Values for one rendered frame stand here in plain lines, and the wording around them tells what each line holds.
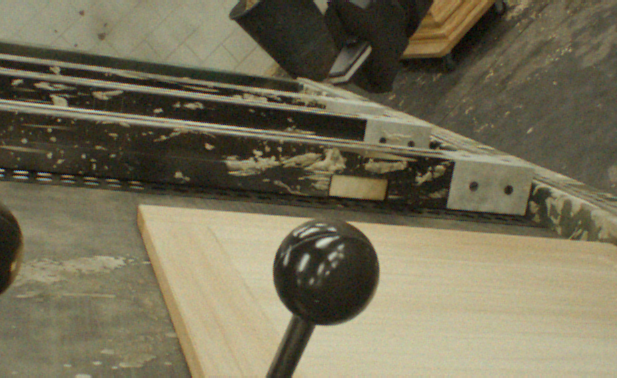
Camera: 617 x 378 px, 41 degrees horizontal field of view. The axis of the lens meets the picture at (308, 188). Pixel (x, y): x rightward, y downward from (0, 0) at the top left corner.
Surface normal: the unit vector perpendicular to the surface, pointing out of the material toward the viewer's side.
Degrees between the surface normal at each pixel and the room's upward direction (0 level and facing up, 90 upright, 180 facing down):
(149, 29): 90
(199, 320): 50
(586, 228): 40
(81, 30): 90
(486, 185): 90
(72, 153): 90
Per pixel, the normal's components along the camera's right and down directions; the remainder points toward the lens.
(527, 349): 0.16, -0.97
